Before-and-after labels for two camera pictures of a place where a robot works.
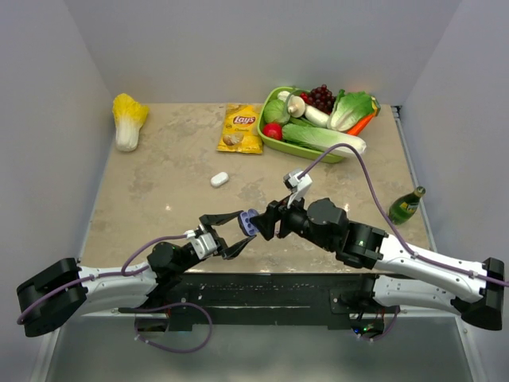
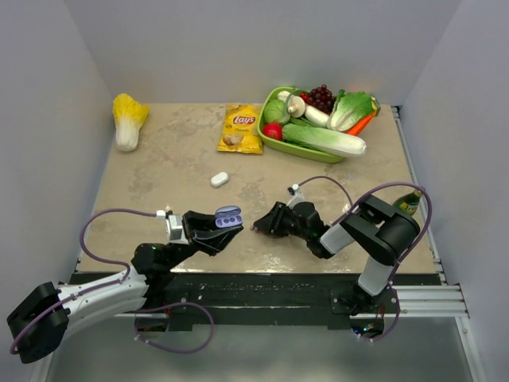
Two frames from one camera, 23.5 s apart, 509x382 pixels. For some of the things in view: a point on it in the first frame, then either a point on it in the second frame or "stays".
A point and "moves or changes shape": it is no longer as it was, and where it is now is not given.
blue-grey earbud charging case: [245, 223] moves or changes shape
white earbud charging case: [219, 179] stays
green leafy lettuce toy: [349, 107] stays
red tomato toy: [273, 130] stays
